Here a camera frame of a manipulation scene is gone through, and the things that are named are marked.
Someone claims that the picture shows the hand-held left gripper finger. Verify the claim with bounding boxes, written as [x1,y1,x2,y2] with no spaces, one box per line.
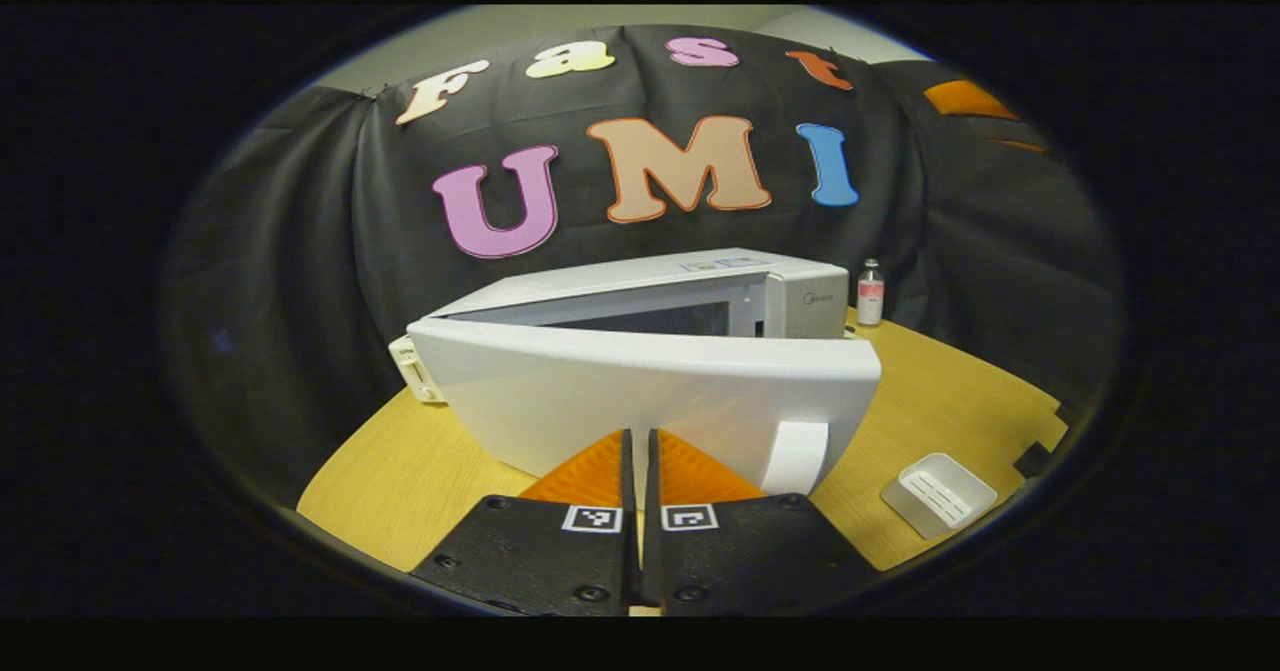
[640,428,883,618]
[408,428,643,618]

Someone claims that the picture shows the small clear bottle pink label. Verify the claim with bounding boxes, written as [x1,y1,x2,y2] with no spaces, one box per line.
[857,258,886,328]

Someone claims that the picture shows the small white electronic device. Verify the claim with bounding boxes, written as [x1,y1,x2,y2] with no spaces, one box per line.
[388,334,447,406]

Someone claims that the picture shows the white ribbed tray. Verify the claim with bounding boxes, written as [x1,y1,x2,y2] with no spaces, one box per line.
[880,453,999,540]

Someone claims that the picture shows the white microwave oven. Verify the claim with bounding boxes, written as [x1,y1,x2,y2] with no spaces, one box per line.
[405,248,883,499]

